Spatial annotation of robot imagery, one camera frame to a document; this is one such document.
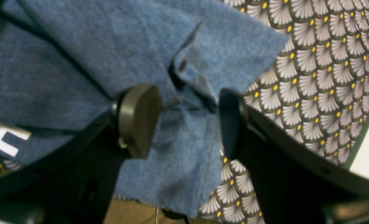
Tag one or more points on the fan-patterned tablecloth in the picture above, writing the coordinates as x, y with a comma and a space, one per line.
318, 89

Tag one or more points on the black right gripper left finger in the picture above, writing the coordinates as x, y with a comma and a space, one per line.
75, 183

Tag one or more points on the blue T-shirt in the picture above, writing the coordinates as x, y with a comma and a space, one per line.
63, 61

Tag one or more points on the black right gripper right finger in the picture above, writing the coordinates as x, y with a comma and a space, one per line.
293, 185

